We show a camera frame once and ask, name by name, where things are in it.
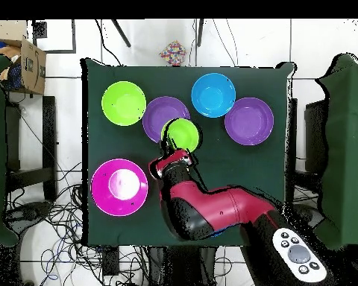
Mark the small green bowl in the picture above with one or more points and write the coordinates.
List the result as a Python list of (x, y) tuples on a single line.
[(182, 134)]

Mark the purple bowl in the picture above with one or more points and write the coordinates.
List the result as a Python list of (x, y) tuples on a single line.
[(249, 121), (161, 110)]

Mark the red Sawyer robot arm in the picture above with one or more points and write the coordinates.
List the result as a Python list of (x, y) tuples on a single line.
[(227, 208)]

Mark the dark green table cloth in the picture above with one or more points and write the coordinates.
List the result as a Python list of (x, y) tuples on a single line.
[(119, 149)]

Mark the large pink bowl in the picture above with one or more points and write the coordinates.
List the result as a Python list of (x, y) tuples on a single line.
[(119, 187)]

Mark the large green bowl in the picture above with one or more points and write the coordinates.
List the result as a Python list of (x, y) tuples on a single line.
[(123, 104)]

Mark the large blue bowl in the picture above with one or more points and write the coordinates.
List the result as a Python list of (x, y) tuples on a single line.
[(213, 95)]

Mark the multicoloured bundle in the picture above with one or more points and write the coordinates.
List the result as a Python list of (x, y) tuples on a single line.
[(173, 52)]

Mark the cardboard box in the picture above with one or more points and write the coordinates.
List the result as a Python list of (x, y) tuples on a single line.
[(30, 62)]

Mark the black bench frame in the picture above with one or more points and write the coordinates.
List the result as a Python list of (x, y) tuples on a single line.
[(49, 143)]

